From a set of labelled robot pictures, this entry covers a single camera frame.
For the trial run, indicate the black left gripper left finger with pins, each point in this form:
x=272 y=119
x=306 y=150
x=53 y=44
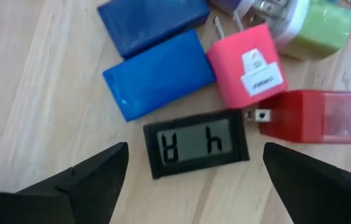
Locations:
x=69 y=199

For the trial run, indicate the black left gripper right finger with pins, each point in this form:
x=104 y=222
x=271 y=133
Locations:
x=318 y=196

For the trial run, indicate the red multi-port USB charger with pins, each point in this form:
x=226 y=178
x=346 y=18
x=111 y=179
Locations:
x=293 y=115

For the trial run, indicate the black LCD display module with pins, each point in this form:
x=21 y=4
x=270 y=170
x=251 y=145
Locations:
x=194 y=143

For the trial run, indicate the bright blue wall charger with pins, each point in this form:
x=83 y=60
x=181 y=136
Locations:
x=157 y=74

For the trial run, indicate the pink USB wall charger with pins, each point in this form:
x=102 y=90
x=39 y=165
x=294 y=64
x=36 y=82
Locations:
x=228 y=71

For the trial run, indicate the green white USB charger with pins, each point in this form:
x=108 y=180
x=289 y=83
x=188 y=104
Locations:
x=318 y=28

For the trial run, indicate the dark blue wall charger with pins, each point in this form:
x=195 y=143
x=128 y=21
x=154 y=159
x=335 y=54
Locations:
x=150 y=21

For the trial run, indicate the periwinkle wall charger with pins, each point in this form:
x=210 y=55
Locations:
x=225 y=3

